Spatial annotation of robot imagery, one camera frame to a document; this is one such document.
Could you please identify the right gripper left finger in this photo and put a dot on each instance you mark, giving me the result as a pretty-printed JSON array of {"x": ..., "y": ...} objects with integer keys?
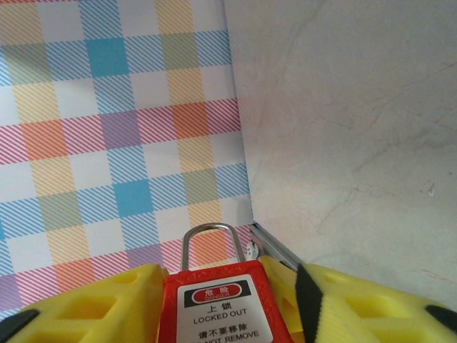
[{"x": 89, "y": 314}]

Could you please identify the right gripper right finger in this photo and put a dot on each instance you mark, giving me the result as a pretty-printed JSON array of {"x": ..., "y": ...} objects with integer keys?
[{"x": 375, "y": 314}]

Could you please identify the red safety padlock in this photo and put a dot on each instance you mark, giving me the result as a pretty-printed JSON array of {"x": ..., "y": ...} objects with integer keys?
[{"x": 221, "y": 314}]

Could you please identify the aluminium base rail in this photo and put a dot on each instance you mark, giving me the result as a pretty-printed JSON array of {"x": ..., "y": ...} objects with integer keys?
[{"x": 275, "y": 246}]

